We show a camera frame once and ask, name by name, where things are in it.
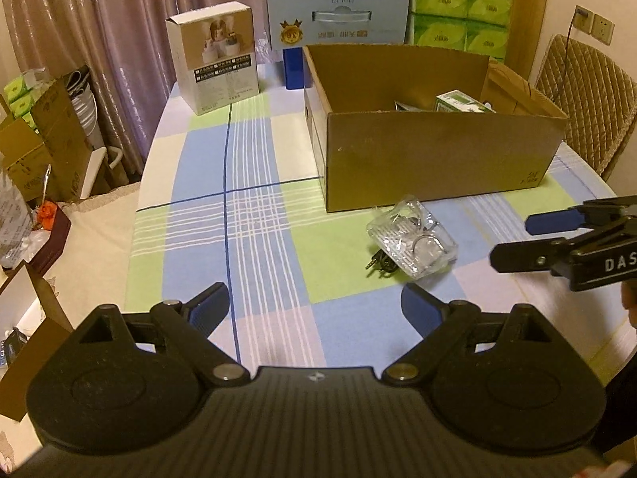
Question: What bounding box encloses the beige quilted chair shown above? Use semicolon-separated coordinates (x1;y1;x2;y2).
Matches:
535;34;637;183

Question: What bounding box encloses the small brown cardboard box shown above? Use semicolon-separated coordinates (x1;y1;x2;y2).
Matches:
0;119;57;201

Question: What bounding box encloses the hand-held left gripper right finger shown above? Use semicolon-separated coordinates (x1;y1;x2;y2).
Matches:
382;283;553;384

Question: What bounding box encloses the shiny pink curtain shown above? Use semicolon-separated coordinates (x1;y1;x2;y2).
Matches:
0;0;299;182

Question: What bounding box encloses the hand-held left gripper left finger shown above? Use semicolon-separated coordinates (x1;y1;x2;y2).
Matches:
80;281;250;388

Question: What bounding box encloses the clear plastic case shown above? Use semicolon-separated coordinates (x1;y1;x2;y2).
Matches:
367;198;457;280

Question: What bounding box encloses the stack of green tissue packs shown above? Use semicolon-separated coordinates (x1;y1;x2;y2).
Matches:
397;0;513;65

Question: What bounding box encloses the silver foil bag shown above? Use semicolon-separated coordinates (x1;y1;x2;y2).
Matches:
0;169;34;268

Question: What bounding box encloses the tall brown cardboard box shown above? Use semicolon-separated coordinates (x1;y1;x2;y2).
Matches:
30;77;94;201

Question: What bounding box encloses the wall socket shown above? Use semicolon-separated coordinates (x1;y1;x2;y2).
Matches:
592;14;614;45

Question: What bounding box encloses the dark red box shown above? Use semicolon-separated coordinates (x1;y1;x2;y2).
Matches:
20;204;74;278

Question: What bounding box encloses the black earphone cable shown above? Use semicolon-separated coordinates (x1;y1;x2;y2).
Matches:
365;253;397;276

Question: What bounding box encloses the wooden door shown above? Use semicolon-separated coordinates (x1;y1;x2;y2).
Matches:
447;0;552;91

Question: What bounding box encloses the green and white medicine box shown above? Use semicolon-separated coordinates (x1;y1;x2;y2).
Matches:
434;90;497;114

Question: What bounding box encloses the charger with cable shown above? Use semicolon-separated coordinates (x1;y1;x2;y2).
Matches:
562;5;594;110

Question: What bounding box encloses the open brown cardboard carton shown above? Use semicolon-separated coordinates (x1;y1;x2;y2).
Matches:
0;264;76;422

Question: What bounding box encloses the white product box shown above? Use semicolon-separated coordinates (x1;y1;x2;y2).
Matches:
166;2;260;115

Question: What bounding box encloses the desktop with checked tablecloth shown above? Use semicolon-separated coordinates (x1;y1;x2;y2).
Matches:
124;47;621;375

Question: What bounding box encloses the light blue carton with handle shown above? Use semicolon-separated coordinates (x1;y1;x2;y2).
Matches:
262;0;414;53

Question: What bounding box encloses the dark blue box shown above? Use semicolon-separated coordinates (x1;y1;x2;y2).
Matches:
283;47;313;91

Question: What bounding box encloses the small green tissue pack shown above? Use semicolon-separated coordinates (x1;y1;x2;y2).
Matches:
10;94;37;129
2;72;41;104

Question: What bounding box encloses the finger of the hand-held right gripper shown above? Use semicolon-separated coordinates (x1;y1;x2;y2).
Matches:
526;198;637;236
490;238;581;275

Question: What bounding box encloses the white metal stand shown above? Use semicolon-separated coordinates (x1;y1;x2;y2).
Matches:
74;147;123;198

